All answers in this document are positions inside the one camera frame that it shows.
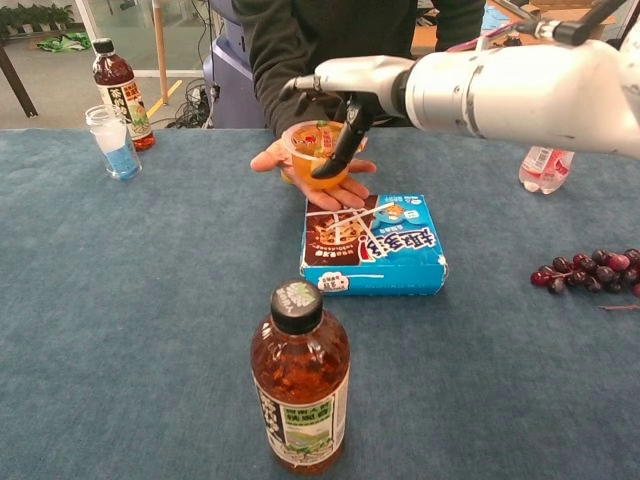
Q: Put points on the person's left forearm dark sleeve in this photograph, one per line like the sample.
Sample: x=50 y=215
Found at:
x=460 y=25

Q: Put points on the person's right forearm dark sleeve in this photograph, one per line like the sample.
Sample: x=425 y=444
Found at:
x=270 y=65

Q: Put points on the wooden pole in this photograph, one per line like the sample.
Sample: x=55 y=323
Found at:
x=160 y=50

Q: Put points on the cardboard box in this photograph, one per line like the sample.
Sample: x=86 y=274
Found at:
x=555 y=7

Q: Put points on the person's torso dark sweater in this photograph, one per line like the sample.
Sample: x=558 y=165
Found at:
x=350 y=30

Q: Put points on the clear water bottle pink label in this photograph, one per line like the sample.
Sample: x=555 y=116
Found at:
x=545 y=170

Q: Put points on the tea bottle cartoon label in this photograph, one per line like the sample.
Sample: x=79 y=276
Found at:
x=117 y=75

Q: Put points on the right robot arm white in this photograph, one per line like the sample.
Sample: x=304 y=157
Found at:
x=525 y=95

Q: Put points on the brown wooden table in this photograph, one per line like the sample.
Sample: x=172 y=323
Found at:
x=425 y=37

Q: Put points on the thin brown twig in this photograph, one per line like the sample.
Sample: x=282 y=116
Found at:
x=617 y=307

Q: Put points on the dark red grape bunch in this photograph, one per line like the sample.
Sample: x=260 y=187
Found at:
x=595 y=272

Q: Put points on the orange fruit jelly cup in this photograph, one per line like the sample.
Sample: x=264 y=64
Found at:
x=305 y=147

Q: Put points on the row of potted plants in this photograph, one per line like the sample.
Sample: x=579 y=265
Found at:
x=35 y=17

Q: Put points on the person's right hand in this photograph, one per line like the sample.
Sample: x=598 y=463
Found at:
x=330 y=199

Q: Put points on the blue cookie box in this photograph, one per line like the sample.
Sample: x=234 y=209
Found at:
x=395 y=260

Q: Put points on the blue grey machine cabinet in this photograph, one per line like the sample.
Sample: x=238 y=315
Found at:
x=230 y=70

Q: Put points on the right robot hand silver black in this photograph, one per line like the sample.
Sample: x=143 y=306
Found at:
x=360 y=75

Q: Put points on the black table leg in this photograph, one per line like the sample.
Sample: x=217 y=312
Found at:
x=17 y=80

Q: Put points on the clear plastic cup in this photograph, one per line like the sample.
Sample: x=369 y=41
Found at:
x=116 y=145

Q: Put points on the green cloth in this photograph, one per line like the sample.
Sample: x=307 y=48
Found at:
x=62 y=42

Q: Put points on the large tea bottle green label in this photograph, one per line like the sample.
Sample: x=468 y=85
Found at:
x=300 y=380

